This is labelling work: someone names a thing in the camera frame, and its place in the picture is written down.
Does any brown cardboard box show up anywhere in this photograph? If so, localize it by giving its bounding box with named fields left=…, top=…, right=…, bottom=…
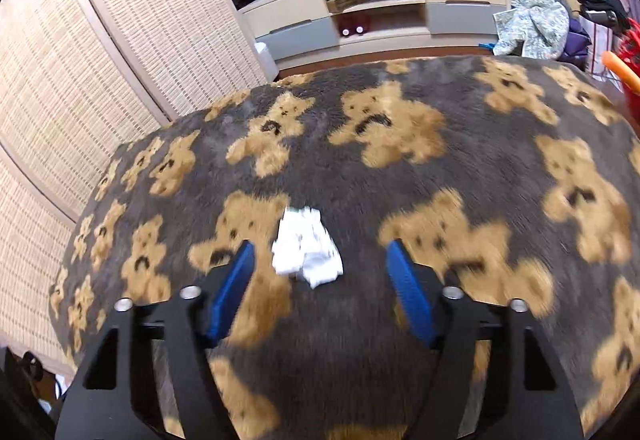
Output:
left=327, top=0, right=376, bottom=13

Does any red basket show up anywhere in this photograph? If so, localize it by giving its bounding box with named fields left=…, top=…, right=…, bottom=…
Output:
left=617, top=17, right=640, bottom=95

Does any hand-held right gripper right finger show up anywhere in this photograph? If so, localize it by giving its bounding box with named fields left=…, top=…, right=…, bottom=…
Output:
left=386, top=240, right=586, bottom=440

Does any dark red box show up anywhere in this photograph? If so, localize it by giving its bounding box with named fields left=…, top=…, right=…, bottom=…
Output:
left=336, top=14, right=373, bottom=38

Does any black garment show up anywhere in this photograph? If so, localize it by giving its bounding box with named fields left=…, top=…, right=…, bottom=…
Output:
left=577, top=0, right=632, bottom=29

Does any camouflage garment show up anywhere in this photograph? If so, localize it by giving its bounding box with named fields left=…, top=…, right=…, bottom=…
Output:
left=492, top=0, right=571, bottom=60

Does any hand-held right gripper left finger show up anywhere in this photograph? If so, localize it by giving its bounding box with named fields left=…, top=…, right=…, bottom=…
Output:
left=54, top=241, right=256, bottom=440

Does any white tissue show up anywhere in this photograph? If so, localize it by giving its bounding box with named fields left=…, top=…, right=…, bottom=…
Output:
left=271, top=206, right=345, bottom=289

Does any grey bear printed blanket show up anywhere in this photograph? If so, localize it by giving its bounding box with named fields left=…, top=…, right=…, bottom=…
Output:
left=47, top=54, right=640, bottom=440

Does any beige grey television stand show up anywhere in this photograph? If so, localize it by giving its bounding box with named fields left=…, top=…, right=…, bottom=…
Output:
left=237, top=0, right=513, bottom=63

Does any purple bag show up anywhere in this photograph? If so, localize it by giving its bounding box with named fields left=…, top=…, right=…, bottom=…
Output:
left=564, top=17, right=593, bottom=65

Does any orange tube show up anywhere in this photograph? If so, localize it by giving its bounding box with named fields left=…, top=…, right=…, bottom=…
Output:
left=601, top=50, right=640, bottom=93

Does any woven rattan sliding screen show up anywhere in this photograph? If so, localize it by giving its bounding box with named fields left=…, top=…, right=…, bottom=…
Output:
left=0, top=0, right=273, bottom=371

